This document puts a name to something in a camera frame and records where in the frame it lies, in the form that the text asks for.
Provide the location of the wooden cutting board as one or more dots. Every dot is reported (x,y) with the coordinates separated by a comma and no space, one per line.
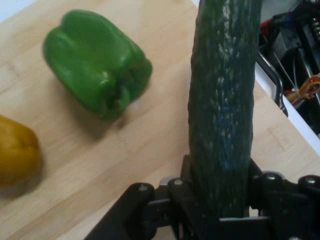
(150,150)

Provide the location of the green bell pepper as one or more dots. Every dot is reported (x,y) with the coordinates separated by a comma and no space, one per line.
(95,62)

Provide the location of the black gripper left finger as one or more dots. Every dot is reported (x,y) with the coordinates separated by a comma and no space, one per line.
(150,215)

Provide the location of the long dark green cucumber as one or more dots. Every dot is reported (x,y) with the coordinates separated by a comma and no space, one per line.
(222,100)

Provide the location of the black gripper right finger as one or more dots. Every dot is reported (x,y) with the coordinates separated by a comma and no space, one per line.
(292,210)

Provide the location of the yellow brown potato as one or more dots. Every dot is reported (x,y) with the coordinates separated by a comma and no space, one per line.
(17,155)

